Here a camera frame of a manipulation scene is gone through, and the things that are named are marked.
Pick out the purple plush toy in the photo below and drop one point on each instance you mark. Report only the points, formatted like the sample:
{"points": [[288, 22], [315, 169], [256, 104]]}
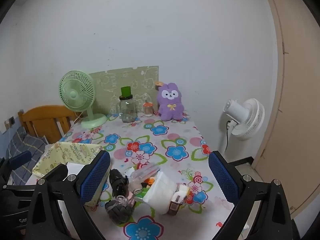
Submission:
{"points": [[170, 102]]}

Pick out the green desk fan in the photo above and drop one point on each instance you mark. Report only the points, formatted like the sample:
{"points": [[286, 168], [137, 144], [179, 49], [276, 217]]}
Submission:
{"points": [[75, 92]]}

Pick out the white standing fan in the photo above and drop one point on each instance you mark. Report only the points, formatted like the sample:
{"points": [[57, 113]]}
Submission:
{"points": [[246, 118]]}

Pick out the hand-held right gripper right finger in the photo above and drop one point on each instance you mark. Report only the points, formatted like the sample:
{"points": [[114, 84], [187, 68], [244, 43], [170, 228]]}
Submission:
{"points": [[223, 177]]}

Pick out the black metal frame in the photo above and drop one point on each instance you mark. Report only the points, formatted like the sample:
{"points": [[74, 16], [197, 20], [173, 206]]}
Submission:
{"points": [[240, 162]]}

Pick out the beige door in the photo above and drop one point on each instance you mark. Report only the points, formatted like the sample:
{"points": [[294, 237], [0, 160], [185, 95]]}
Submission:
{"points": [[300, 92]]}

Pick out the clear plastic packet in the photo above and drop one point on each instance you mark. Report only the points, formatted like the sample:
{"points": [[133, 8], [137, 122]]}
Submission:
{"points": [[143, 173]]}

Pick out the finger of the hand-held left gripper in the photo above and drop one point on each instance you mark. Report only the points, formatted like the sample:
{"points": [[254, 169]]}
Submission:
{"points": [[57, 172], [21, 158]]}

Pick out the grey sock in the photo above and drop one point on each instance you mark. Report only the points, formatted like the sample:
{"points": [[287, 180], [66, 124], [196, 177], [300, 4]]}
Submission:
{"points": [[118, 211]]}

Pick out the green printed board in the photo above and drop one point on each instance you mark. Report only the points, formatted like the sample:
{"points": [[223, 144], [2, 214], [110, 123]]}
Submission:
{"points": [[112, 80]]}

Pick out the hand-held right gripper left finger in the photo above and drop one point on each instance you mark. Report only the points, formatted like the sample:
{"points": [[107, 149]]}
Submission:
{"points": [[95, 177]]}

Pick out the blue plaid bedding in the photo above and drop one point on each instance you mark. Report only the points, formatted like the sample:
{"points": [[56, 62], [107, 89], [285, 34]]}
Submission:
{"points": [[27, 142]]}

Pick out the green white tissue pack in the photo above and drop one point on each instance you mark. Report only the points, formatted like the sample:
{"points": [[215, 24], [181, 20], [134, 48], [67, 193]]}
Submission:
{"points": [[161, 193]]}

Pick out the yellow fabric storage box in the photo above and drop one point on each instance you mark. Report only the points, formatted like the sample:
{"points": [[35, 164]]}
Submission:
{"points": [[72, 152]]}

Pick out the glass jar mug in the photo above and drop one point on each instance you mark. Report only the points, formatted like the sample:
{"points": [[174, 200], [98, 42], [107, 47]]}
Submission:
{"points": [[127, 111]]}

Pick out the cotton swab jar orange lid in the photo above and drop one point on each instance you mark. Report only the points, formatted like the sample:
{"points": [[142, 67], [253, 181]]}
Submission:
{"points": [[148, 109]]}

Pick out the green plastic cup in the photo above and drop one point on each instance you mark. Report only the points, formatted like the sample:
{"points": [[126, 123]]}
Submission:
{"points": [[126, 91]]}

